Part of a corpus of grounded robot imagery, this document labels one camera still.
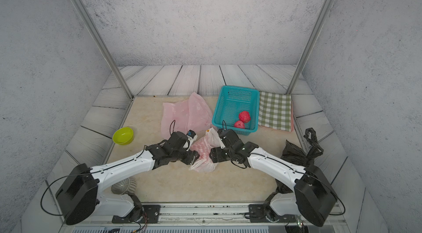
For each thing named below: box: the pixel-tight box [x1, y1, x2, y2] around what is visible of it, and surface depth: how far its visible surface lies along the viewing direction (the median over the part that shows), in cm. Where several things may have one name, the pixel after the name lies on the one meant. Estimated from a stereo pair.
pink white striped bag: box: [189, 127, 222, 173], surface depth 84 cm
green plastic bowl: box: [112, 126, 134, 146], surface depth 99 cm
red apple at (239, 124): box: [233, 120, 246, 130], surface depth 100 cm
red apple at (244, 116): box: [238, 110, 251, 124], surface depth 104 cm
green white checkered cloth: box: [258, 91, 292, 132], surface depth 113 cm
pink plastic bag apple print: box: [160, 91, 214, 141], surface depth 108 cm
